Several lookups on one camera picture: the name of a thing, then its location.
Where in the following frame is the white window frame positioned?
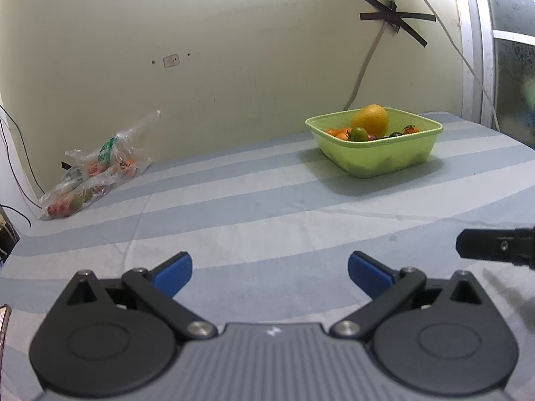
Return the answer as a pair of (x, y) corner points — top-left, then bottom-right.
(453, 0), (535, 130)

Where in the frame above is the black tape cross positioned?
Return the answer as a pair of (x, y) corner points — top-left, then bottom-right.
(359, 0), (437, 48)

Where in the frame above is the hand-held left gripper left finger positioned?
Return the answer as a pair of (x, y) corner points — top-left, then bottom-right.
(59, 252), (217, 340)

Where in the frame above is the clear plastic produce bag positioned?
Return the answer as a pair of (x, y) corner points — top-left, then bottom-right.
(39, 110), (162, 219)

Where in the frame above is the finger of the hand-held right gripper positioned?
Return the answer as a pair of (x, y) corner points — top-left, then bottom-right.
(455, 226), (535, 270)

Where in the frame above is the striped blue white sheet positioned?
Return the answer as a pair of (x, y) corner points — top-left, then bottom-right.
(0, 111), (535, 401)

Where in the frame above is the light green plastic basket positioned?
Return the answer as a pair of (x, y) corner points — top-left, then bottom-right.
(304, 108), (444, 178)

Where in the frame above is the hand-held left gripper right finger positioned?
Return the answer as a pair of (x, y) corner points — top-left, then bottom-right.
(330, 251), (490, 340)

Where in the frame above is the white cable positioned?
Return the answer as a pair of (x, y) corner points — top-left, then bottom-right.
(403, 0), (502, 132)

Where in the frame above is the yellow orange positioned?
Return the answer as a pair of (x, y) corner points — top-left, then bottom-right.
(350, 104), (390, 138)

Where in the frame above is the black cable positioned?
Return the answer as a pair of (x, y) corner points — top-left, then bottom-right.
(0, 104), (44, 201)
(0, 204), (33, 227)

